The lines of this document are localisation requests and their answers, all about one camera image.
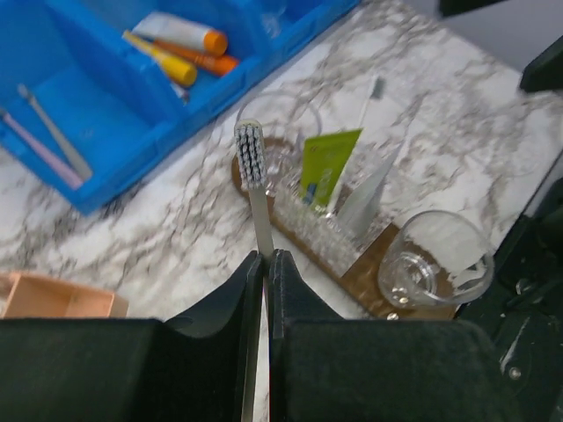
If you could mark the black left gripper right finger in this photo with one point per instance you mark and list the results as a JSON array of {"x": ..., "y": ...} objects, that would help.
[{"x": 324, "y": 367}]

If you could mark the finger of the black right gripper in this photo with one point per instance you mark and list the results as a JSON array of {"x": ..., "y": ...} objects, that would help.
[
  {"x": 545, "y": 72},
  {"x": 526, "y": 8}
]

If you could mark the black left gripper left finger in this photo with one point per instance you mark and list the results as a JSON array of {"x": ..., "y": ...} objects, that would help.
[{"x": 197, "y": 366}]

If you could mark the lime green toothpaste tube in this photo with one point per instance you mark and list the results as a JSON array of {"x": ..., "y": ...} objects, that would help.
[{"x": 323, "y": 161}]

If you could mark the grey toothbrush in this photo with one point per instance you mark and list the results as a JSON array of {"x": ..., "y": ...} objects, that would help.
[
  {"x": 253, "y": 172},
  {"x": 80, "y": 166}
]

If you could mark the white toothbrush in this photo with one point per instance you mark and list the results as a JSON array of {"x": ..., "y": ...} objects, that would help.
[{"x": 375, "y": 92}]

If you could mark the clear cup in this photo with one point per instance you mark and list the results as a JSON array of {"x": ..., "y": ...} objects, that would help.
[
  {"x": 437, "y": 259},
  {"x": 271, "y": 16},
  {"x": 287, "y": 120}
]

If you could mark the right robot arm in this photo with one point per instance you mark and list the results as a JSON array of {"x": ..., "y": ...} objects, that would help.
[{"x": 522, "y": 310}]

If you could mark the brown wooden tray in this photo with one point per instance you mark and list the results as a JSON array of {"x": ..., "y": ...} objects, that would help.
[{"x": 350, "y": 261}]

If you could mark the clear front cup on tray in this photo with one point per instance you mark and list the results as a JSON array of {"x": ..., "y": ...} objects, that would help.
[{"x": 437, "y": 259}]

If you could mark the pink toothbrush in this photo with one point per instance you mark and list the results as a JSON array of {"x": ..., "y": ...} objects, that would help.
[{"x": 69, "y": 176}]

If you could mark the orange toothpaste tube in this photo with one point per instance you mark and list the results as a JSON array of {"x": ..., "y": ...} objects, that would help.
[{"x": 216, "y": 65}]

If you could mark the yellow toothpaste tube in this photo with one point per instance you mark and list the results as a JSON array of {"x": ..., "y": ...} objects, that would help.
[{"x": 178, "y": 70}]

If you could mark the peach desk organizer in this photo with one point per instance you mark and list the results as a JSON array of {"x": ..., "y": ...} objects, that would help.
[{"x": 26, "y": 295}]

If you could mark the clear textured glass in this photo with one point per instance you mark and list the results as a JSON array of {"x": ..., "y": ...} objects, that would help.
[{"x": 398, "y": 193}]

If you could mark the blue bin with cups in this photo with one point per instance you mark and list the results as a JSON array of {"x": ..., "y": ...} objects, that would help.
[{"x": 300, "y": 24}]

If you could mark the blue bin with toothbrushes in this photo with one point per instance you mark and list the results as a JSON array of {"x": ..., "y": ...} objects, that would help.
[{"x": 113, "y": 103}]

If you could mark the white tube orange cap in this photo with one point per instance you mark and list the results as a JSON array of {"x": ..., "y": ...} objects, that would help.
[{"x": 180, "y": 31}]

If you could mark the white tube dark cap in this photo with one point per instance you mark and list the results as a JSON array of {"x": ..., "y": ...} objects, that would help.
[{"x": 180, "y": 92}]

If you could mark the blue bin with toothpastes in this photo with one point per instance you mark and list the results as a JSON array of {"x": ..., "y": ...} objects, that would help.
[{"x": 95, "y": 28}]

